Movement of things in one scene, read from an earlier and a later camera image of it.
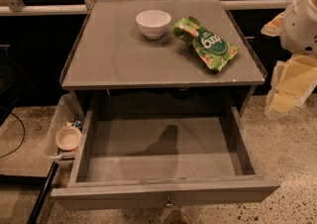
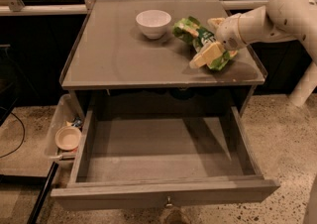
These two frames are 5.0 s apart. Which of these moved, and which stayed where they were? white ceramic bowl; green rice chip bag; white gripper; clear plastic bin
Moved: white gripper
Stayed: white ceramic bowl; green rice chip bag; clear plastic bin
